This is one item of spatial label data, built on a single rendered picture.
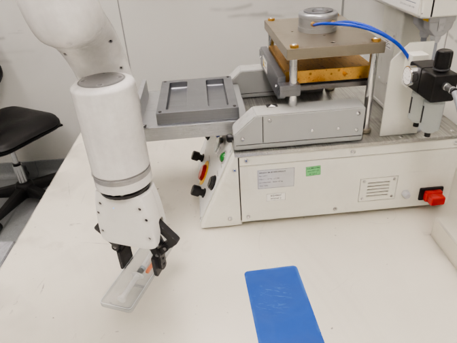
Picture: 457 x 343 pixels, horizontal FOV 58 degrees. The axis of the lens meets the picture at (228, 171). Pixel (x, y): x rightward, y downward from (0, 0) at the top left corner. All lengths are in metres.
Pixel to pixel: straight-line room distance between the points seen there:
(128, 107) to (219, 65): 1.90
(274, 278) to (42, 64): 2.07
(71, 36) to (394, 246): 0.67
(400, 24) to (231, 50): 1.58
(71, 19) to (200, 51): 1.91
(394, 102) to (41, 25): 0.61
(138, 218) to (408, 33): 0.64
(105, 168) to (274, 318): 0.36
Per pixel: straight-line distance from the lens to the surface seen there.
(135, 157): 0.58
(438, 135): 0.90
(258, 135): 0.78
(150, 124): 0.85
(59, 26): 0.52
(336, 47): 0.79
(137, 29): 2.40
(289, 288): 0.76
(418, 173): 0.93
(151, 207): 0.62
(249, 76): 1.03
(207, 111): 0.82
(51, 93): 2.63
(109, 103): 0.54
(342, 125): 0.82
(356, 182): 0.88
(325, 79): 0.84
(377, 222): 0.93
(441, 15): 0.82
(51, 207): 1.08
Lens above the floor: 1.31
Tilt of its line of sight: 31 degrees down
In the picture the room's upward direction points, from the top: 4 degrees counter-clockwise
